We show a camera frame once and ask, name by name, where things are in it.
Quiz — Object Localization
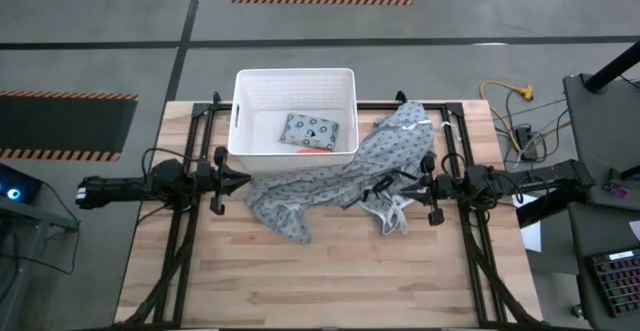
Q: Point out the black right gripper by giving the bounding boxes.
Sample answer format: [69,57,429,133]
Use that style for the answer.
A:
[399,151,454,227]

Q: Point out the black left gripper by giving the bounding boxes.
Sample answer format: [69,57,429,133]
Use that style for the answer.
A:
[197,145,253,216]

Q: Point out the grey patterned cloth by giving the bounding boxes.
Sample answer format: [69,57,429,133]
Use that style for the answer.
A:
[278,112,340,152]

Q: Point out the white plastic lattice basket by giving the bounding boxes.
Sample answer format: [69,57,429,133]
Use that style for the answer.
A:
[227,67,360,173]

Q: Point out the grey patterned hospital gown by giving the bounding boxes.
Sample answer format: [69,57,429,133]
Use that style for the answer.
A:
[243,100,436,245]

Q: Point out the black metal crossbar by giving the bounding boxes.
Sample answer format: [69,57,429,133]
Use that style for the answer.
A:
[192,101,466,111]

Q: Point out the black power strip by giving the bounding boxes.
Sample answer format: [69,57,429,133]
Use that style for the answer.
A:
[514,125,540,162]

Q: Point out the white paper sheet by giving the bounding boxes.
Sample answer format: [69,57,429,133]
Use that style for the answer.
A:
[514,193,543,253]

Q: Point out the dark grey lower desk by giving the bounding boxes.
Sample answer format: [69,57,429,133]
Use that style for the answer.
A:
[567,203,640,331]

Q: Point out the grey side desk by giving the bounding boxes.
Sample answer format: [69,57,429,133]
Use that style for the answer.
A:
[562,73,640,207]

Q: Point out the grey metal side table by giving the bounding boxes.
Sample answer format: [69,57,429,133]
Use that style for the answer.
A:
[0,195,81,331]

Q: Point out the computer case with blue light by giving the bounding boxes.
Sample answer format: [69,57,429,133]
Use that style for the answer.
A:
[0,163,44,205]

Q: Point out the black keyboard with coloured keys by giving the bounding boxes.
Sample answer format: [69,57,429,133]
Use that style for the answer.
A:
[589,249,640,318]

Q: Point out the black slanted pole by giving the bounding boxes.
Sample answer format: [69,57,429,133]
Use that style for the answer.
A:
[584,40,640,93]

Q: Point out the black cord loop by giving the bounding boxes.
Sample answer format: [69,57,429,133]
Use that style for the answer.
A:
[358,169,404,208]

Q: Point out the black metal frame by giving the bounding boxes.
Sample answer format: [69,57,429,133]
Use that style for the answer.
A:
[394,90,546,328]
[117,90,236,328]

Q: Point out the yellow extension cable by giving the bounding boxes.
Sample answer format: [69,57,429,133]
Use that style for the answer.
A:
[479,79,535,147]

